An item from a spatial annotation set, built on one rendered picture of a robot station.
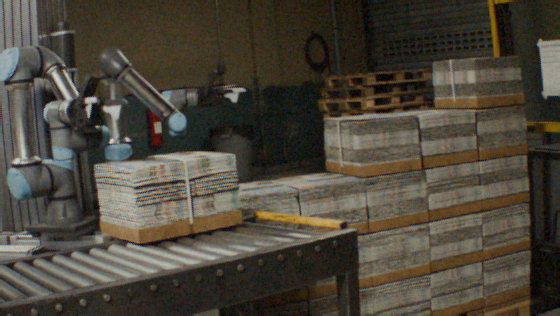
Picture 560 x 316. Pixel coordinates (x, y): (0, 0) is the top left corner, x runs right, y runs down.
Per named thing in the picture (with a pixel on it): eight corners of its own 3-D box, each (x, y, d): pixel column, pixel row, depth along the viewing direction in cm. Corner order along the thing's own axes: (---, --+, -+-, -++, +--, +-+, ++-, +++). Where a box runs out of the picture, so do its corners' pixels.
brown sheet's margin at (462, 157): (385, 162, 358) (384, 153, 357) (437, 155, 367) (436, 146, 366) (424, 168, 322) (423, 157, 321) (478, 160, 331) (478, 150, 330)
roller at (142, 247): (138, 254, 236) (136, 239, 236) (220, 277, 199) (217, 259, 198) (124, 257, 233) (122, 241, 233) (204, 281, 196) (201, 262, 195)
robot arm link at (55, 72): (49, 61, 273) (105, 156, 255) (25, 63, 265) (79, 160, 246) (59, 38, 267) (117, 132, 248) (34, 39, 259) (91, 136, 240)
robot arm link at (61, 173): (82, 193, 269) (78, 155, 268) (53, 198, 259) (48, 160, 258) (66, 191, 277) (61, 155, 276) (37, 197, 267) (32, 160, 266)
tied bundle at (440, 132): (384, 164, 358) (380, 114, 356) (437, 157, 367) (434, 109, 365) (423, 169, 322) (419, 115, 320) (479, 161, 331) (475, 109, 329)
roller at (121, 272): (84, 265, 224) (81, 249, 224) (155, 292, 187) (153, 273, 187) (69, 267, 221) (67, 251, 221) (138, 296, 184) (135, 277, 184)
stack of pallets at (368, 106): (388, 165, 1087) (381, 72, 1075) (441, 166, 1016) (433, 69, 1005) (321, 179, 999) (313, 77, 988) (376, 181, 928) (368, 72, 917)
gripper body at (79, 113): (105, 125, 227) (84, 127, 235) (106, 97, 227) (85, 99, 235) (85, 124, 221) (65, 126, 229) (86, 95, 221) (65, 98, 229)
